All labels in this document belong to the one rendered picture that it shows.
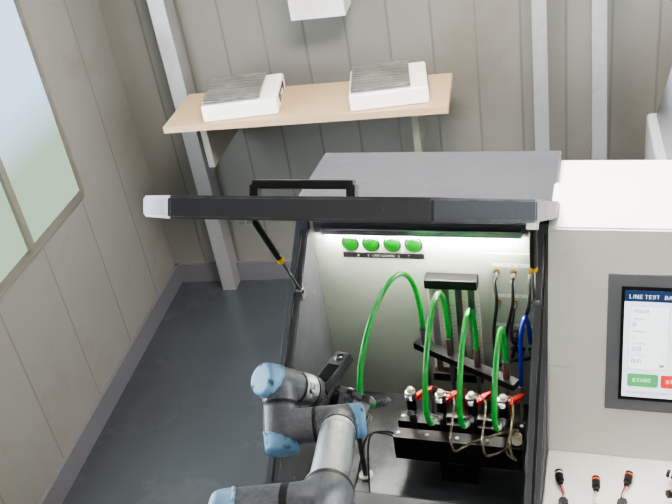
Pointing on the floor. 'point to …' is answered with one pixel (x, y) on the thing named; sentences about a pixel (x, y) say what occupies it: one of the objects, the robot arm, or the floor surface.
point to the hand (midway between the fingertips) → (368, 397)
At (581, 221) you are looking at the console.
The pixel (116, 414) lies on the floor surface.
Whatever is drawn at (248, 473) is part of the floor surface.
